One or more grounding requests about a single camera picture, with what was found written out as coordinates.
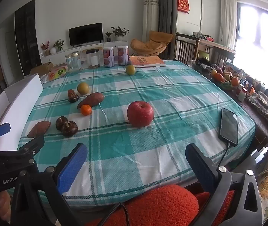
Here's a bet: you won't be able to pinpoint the red apple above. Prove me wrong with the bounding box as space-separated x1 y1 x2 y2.
127 101 154 128

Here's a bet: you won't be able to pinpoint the large sweet potato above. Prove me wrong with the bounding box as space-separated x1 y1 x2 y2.
77 92 105 109

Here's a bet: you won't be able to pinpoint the glass jar with gold lid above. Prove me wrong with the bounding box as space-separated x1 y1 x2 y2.
65 51 82 73

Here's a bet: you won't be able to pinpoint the small orange tangerine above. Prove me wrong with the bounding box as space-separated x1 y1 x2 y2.
80 105 92 116

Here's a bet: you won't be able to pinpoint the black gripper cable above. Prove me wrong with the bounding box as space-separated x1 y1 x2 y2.
98 204 134 226

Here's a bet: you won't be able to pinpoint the green plant in vase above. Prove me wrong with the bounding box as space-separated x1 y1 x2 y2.
53 39 65 51

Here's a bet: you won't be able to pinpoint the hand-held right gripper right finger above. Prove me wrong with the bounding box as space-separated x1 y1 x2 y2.
185 143 263 226

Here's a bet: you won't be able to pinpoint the white curtain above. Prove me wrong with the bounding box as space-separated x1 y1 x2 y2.
219 0 240 50

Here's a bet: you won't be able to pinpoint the brown cardboard box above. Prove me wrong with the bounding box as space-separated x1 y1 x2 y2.
30 62 54 76

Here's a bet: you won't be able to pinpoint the small sweet potato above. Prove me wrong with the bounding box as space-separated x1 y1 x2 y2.
27 121 51 138

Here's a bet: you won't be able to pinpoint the white cardboard board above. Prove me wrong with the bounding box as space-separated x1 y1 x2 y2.
0 73 44 151

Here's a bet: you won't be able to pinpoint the orange book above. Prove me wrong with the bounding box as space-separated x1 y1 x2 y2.
129 56 166 67

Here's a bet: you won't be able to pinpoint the teal plaid tablecloth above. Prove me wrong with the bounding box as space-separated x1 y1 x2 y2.
17 60 256 209

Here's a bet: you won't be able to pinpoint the red wall hanging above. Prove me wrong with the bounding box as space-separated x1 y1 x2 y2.
177 0 190 14

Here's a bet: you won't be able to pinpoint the grey curtain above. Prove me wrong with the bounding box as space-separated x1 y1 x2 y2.
153 0 179 59

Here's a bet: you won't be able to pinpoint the person's left hand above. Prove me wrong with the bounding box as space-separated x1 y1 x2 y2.
0 190 12 217

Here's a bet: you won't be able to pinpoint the left orange white carton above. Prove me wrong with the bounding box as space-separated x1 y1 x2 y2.
103 47 114 68

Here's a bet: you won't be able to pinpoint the wooden chair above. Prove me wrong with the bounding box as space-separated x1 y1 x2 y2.
174 32 236 64

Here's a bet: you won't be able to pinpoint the orange white carton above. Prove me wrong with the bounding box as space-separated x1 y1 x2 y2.
117 45 129 66
103 47 114 68

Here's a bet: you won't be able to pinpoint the white television cabinet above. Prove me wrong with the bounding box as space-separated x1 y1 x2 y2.
41 40 128 64

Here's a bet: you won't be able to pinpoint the row of small bottles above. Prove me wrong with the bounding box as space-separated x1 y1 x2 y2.
235 71 257 102

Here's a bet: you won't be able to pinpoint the black charging cable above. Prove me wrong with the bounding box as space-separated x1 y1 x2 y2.
215 143 231 170

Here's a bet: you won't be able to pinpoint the yellow-brown pear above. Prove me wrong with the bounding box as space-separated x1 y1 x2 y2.
77 82 90 95

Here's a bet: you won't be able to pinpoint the orange lounge chair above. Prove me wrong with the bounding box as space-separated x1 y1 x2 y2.
131 31 173 59

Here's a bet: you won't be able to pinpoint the right orange white carton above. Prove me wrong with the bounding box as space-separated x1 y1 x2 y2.
117 45 129 66

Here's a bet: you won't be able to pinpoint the clear canister with dark lid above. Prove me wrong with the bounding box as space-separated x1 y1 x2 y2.
85 48 101 69

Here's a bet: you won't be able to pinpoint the black television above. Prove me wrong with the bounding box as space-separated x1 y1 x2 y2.
68 23 103 47

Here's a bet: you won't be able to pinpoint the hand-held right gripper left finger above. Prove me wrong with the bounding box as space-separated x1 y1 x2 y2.
11 143 88 226

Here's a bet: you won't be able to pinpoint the orange fuzzy cloth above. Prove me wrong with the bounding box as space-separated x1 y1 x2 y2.
94 185 236 226

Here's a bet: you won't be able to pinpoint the red flowers in vase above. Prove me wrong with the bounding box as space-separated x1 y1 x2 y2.
41 40 51 56

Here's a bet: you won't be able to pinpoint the dark tall cabinet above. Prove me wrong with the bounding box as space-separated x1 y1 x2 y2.
14 0 42 76

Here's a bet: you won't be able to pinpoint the black smartphone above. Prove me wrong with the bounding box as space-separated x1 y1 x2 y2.
219 108 239 146

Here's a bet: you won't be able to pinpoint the dark side table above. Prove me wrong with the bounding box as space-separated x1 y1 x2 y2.
190 61 268 163

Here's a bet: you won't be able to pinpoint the white standing air conditioner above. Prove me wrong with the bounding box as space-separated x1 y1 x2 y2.
143 0 160 43

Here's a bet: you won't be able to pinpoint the large leafy potted plant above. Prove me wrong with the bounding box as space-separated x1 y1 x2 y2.
111 26 130 41

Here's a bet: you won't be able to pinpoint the dark knit blanket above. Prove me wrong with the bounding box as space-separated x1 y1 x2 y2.
246 92 268 134

